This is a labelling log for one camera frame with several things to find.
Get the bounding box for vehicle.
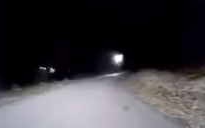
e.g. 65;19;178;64
36;63;59;80

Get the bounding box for street lamp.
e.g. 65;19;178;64
111;52;125;66

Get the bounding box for grey asphalt path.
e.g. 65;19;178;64
0;71;183;128

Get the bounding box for dry grass verge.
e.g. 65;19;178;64
121;66;205;128
0;78;78;101

